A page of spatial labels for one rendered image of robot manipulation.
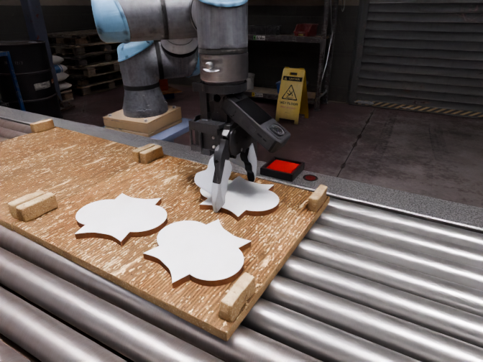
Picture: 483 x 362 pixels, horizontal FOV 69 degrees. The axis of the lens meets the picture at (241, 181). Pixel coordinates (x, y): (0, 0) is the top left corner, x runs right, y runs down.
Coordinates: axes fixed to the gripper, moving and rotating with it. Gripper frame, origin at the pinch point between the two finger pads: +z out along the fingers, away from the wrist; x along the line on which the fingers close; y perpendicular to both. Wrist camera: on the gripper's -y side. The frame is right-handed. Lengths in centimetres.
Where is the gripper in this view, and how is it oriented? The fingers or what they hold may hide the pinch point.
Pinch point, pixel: (238, 195)
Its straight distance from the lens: 63.2
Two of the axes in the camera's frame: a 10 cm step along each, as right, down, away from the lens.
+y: -8.6, -2.1, 4.7
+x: -5.1, 3.9, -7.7
